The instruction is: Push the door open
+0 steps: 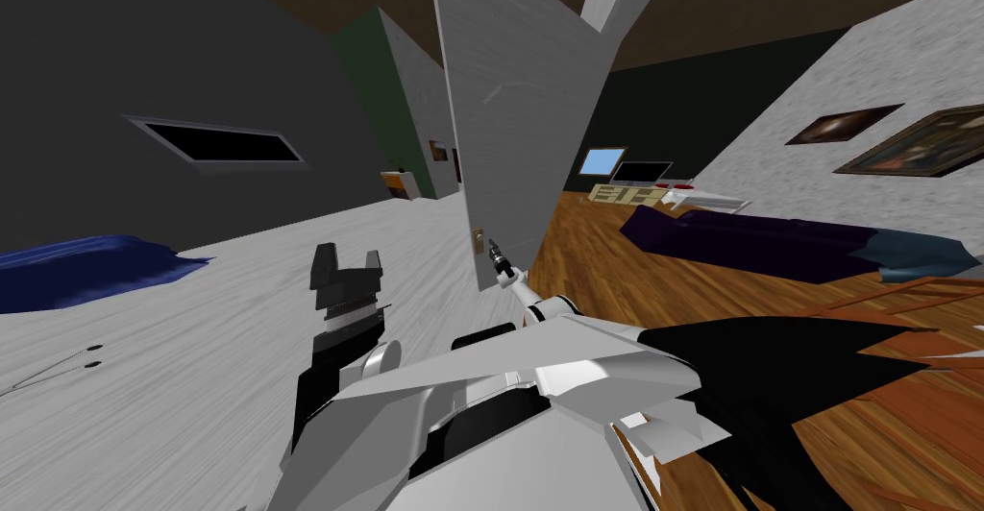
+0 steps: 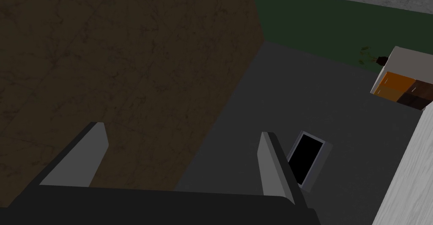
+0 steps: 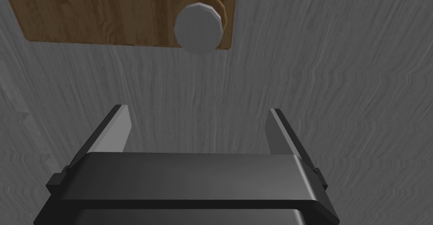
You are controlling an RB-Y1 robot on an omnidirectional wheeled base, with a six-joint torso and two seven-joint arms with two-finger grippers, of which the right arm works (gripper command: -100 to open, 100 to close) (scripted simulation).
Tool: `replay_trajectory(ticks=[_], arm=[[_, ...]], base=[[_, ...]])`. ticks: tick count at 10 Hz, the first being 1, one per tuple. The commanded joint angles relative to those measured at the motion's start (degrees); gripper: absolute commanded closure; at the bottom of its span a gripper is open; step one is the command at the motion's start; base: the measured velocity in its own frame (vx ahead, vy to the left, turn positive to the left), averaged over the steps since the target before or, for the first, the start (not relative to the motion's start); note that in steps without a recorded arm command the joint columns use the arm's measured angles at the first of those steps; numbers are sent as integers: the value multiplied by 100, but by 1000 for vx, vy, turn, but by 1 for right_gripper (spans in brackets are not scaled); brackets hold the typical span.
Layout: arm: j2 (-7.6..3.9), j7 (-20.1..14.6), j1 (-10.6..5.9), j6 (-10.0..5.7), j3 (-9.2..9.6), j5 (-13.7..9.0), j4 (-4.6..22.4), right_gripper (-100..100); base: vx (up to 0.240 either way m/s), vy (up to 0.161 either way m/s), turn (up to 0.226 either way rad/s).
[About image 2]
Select small dark potted plant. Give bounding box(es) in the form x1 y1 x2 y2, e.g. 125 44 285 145
358 46 389 66

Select white cabinet with orange drawers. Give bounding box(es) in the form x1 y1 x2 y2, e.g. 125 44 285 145
370 45 433 111

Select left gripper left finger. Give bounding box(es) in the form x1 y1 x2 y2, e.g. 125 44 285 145
32 121 110 188

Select grey framed black window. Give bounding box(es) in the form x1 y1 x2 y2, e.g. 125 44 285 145
286 130 334 193

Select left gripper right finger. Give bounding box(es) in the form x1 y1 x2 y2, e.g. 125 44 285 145
257 131 308 208

